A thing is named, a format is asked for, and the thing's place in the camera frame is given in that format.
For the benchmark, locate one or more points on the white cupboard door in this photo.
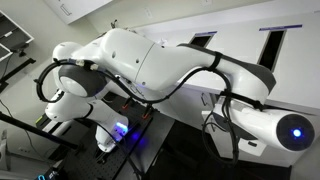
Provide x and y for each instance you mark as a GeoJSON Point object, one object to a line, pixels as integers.
{"type": "Point", "coordinates": [71, 10]}

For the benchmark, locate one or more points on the black tripod pole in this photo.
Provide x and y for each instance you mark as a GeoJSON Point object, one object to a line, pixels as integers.
{"type": "Point", "coordinates": [27, 127]}

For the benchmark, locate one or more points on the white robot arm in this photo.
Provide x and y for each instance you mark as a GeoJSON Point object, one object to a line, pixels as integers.
{"type": "Point", "coordinates": [82, 74]}

